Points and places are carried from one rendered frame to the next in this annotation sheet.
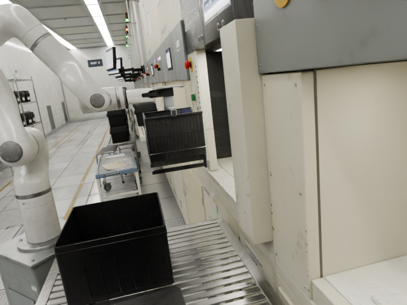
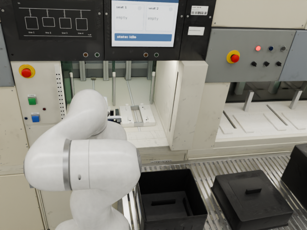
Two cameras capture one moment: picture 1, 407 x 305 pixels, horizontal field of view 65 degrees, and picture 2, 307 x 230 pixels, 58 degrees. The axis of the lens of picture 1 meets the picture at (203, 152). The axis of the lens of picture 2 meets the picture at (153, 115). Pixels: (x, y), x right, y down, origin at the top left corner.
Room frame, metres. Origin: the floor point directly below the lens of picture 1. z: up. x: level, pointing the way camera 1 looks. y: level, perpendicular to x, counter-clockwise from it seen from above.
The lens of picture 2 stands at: (1.01, 1.13, 1.91)
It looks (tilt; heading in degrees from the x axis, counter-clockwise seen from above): 34 degrees down; 267
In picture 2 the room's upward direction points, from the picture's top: 6 degrees clockwise
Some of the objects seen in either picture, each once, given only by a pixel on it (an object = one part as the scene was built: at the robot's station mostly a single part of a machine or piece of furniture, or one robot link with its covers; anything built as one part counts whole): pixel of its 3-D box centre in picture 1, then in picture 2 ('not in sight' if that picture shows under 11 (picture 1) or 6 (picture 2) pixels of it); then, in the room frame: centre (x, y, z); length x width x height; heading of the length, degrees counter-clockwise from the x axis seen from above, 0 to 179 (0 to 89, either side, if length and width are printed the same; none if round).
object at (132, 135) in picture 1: (124, 150); not in sight; (5.23, 1.31, 0.24); 0.94 x 0.53 x 0.48; 11
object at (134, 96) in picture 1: (138, 95); not in sight; (1.21, 0.21, 1.25); 0.11 x 0.10 x 0.07; 101
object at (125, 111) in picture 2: not in sight; (136, 114); (1.05, -0.39, 0.89); 0.22 x 0.21 x 0.04; 101
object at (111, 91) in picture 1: (98, 100); not in sight; (1.17, 0.35, 1.25); 0.13 x 0.09 x 0.08; 101
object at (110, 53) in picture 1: (123, 62); not in sight; (4.40, 0.90, 1.59); 0.50 x 0.41 x 0.36; 101
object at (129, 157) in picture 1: (120, 179); not in sight; (3.57, 0.99, 0.24); 0.97 x 0.52 x 0.48; 14
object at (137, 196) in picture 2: (119, 242); (167, 204); (0.87, 0.28, 0.85); 0.28 x 0.28 x 0.17; 11
